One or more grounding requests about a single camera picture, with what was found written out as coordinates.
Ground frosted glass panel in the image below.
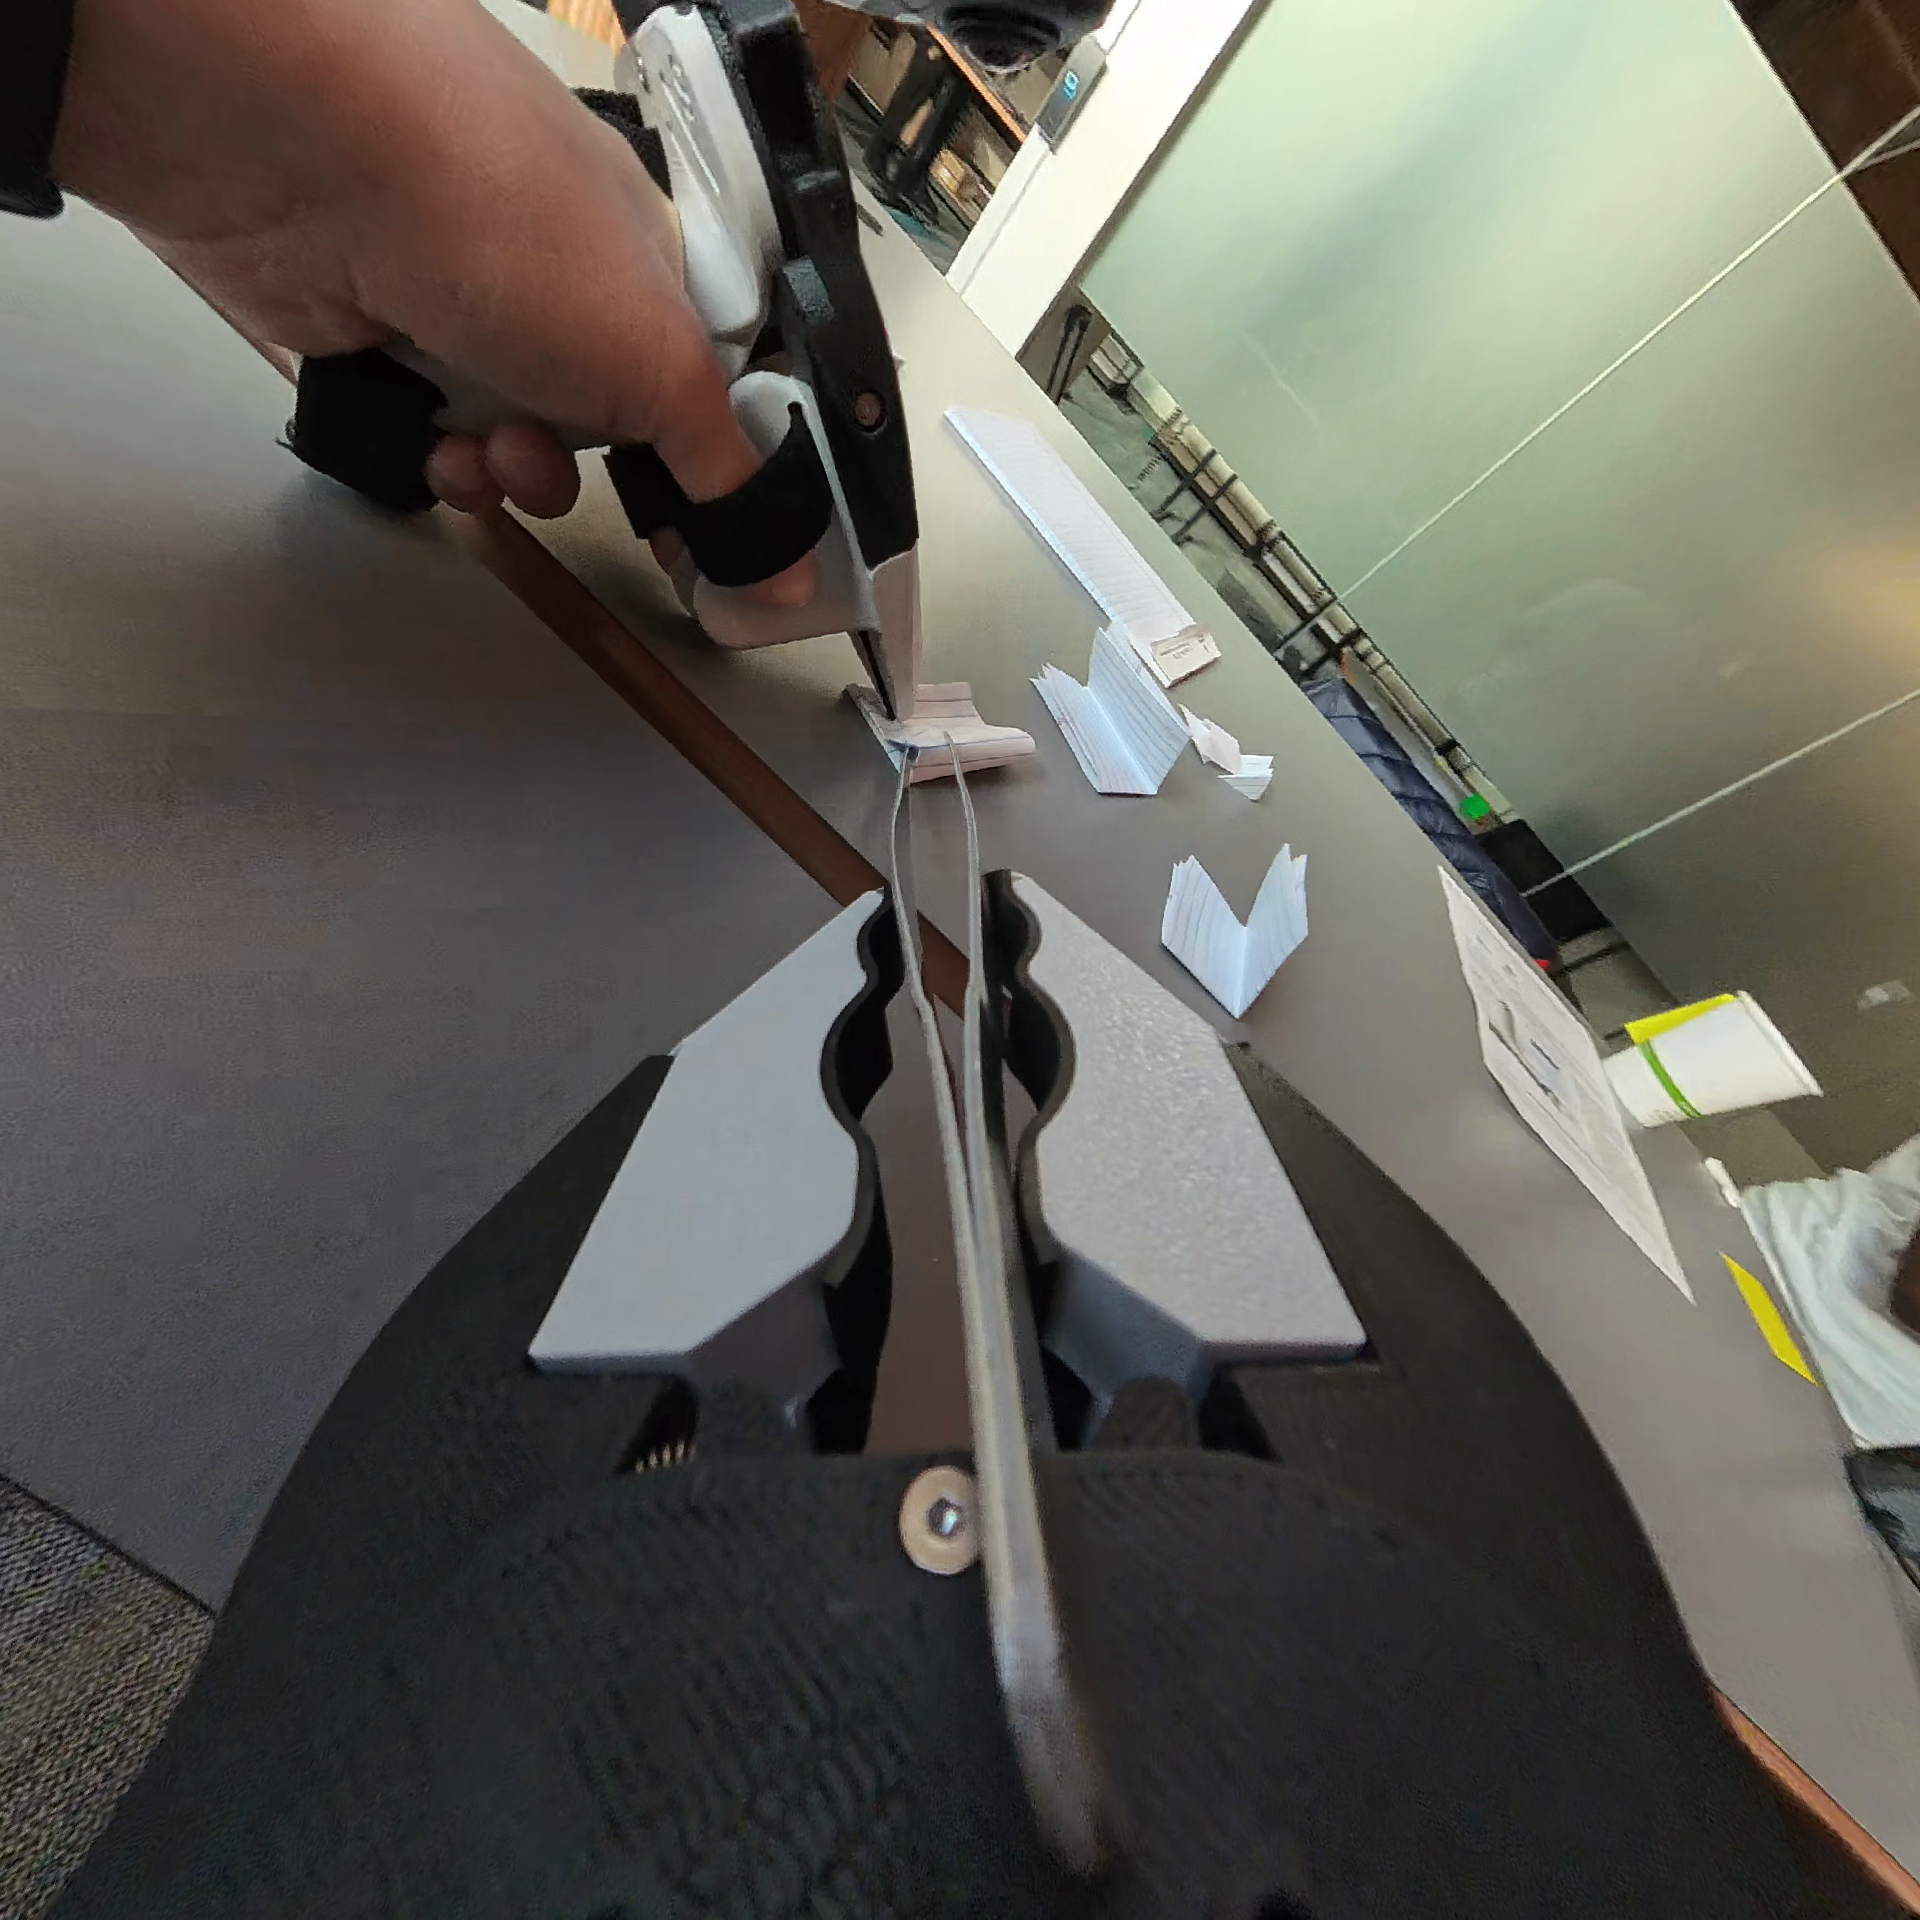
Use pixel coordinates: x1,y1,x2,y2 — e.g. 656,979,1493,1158
1075,0,1920,1127

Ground lined paper sheet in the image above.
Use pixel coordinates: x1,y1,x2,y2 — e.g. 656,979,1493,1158
1162,843,1309,1018
843,681,1041,785

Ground printed instruction sheet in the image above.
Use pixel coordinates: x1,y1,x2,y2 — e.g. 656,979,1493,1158
1437,867,1698,1305

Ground yellow paper slip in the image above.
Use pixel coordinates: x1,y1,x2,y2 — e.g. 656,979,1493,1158
1723,1254,1820,1386

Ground white paper cup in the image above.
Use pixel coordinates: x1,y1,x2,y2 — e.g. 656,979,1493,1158
1602,990,1823,1130

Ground white crumpled paper towel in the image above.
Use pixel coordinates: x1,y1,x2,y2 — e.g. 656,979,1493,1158
1705,1132,1920,1448

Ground white grid-creased folded paper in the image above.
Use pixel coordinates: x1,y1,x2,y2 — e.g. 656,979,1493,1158
1032,627,1194,798

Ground dark wristband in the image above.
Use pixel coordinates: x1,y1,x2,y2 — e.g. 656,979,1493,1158
0,0,76,218

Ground metal tweezers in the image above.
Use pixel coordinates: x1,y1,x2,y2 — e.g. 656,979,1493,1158
884,735,1119,1876

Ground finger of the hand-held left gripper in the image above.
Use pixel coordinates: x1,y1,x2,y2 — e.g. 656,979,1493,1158
875,541,929,720
792,398,889,711

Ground white door frame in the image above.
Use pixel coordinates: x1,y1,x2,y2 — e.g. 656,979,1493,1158
946,0,1261,361

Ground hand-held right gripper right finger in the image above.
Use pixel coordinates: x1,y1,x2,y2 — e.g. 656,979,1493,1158
983,871,1368,1445

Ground person's left hand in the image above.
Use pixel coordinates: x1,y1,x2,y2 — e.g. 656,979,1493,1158
56,0,824,608

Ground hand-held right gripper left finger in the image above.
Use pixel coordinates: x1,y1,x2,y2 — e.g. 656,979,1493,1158
528,891,901,1448

